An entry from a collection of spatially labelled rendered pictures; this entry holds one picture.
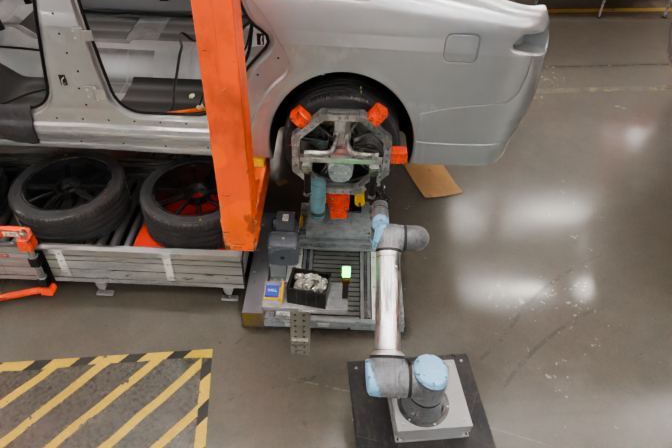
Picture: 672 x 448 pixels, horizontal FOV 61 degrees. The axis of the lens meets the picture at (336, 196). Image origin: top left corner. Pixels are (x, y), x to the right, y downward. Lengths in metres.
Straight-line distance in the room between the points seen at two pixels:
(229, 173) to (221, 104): 0.38
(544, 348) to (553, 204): 1.30
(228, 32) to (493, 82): 1.40
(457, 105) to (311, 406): 1.73
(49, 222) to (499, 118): 2.54
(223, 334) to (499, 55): 2.11
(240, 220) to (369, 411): 1.10
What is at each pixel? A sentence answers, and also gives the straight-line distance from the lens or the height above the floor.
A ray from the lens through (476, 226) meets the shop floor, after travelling 4.11.
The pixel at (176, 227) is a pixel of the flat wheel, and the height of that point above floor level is 0.49.
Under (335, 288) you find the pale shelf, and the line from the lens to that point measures 2.99.
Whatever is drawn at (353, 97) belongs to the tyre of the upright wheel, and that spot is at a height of 1.17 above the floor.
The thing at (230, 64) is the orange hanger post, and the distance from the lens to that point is 2.42.
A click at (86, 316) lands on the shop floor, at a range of 3.69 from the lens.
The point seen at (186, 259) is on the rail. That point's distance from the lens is 3.34.
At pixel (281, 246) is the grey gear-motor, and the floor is 0.40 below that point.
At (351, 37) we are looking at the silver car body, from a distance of 2.89.
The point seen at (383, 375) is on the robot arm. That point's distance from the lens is 2.47.
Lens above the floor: 2.74
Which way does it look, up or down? 41 degrees down
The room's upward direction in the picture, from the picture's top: 2 degrees clockwise
